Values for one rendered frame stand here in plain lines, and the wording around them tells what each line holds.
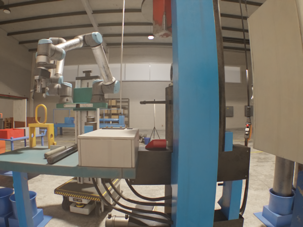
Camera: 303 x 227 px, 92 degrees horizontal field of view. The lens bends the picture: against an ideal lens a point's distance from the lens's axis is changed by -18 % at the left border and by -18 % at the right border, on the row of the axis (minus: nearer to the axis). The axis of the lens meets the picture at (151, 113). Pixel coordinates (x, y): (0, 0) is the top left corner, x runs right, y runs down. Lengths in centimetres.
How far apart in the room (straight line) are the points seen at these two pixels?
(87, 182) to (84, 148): 189
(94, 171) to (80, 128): 171
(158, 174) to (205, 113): 45
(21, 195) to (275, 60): 131
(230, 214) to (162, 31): 124
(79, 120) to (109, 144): 174
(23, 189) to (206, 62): 120
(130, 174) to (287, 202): 196
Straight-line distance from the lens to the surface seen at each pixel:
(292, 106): 44
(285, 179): 230
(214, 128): 78
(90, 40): 182
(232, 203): 122
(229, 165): 111
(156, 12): 129
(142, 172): 101
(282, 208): 240
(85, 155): 76
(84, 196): 227
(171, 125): 120
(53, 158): 83
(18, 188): 122
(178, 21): 85
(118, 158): 73
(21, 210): 128
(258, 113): 54
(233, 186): 117
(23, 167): 92
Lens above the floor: 128
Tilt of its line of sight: level
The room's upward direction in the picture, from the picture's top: straight up
